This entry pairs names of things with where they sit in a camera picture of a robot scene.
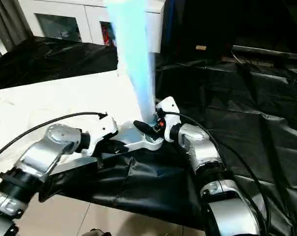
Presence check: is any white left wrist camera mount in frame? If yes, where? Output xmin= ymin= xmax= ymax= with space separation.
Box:
xmin=85 ymin=115 xmax=119 ymax=157

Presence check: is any dark metal bar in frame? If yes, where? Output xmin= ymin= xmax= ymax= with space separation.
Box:
xmin=231 ymin=45 xmax=297 ymax=61

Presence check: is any white sideboard cabinet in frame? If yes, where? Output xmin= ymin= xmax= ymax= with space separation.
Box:
xmin=19 ymin=0 xmax=165 ymax=54

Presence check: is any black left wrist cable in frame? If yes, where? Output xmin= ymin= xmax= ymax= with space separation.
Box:
xmin=0 ymin=112 xmax=108 ymax=163

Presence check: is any white plastic table leg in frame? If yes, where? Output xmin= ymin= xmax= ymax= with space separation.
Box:
xmin=106 ymin=0 xmax=161 ymax=143

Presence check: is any black cabinet with gold label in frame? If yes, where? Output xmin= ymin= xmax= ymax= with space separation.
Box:
xmin=160 ymin=0 xmax=235 ymax=64

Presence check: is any red bottle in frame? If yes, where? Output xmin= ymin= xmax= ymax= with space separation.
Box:
xmin=101 ymin=23 xmax=114 ymax=46

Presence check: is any black mat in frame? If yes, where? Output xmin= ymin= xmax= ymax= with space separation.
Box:
xmin=0 ymin=35 xmax=297 ymax=236

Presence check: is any white plastic table top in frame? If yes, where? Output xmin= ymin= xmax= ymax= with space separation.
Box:
xmin=0 ymin=68 xmax=163 ymax=187

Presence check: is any grey brown curtain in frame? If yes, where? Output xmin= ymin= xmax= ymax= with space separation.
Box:
xmin=0 ymin=0 xmax=32 ymax=57

